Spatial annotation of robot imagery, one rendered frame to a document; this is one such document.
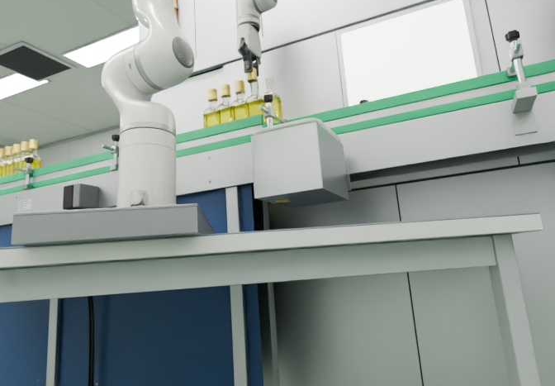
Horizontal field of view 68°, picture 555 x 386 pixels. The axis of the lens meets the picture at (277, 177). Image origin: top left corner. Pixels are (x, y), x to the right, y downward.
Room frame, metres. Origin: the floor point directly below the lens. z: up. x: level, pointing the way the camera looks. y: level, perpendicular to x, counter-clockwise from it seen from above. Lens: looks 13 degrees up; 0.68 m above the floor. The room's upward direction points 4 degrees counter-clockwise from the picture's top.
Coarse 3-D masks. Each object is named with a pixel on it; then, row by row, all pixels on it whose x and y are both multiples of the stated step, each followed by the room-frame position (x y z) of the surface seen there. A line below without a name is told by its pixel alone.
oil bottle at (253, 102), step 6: (252, 96) 1.30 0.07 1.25; (258, 96) 1.29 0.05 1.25; (246, 102) 1.30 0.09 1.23; (252, 102) 1.29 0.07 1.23; (258, 102) 1.28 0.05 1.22; (246, 108) 1.30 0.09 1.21; (252, 108) 1.29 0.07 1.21; (258, 108) 1.28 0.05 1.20; (246, 114) 1.30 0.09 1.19; (252, 114) 1.29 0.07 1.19; (258, 114) 1.28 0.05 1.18
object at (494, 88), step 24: (504, 72) 0.98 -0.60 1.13; (528, 72) 0.96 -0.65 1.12; (552, 72) 0.95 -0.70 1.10; (408, 96) 1.08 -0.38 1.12; (432, 96) 1.06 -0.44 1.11; (456, 96) 1.04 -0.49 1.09; (480, 96) 1.01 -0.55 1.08; (504, 96) 0.99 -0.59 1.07; (288, 120) 1.23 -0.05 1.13; (336, 120) 1.17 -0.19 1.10; (360, 120) 1.14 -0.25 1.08; (384, 120) 1.11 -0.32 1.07; (408, 120) 1.09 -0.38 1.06
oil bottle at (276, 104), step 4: (268, 92) 1.28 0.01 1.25; (272, 92) 1.27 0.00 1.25; (276, 96) 1.27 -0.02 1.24; (276, 100) 1.27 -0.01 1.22; (280, 100) 1.30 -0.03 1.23; (264, 104) 1.28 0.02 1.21; (272, 104) 1.27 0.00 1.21; (276, 104) 1.27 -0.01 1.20; (280, 104) 1.30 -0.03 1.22; (276, 108) 1.27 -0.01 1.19; (280, 108) 1.29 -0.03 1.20; (276, 112) 1.27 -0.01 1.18; (280, 112) 1.29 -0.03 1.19; (280, 116) 1.29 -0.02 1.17; (264, 120) 1.28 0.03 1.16
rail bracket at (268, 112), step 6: (264, 96) 1.13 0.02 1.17; (270, 96) 1.13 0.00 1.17; (270, 102) 1.13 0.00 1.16; (264, 108) 1.10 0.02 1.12; (270, 108) 1.12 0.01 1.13; (264, 114) 1.13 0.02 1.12; (270, 114) 1.12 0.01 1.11; (270, 120) 1.13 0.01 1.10; (276, 120) 1.18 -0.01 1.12; (282, 120) 1.23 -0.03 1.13
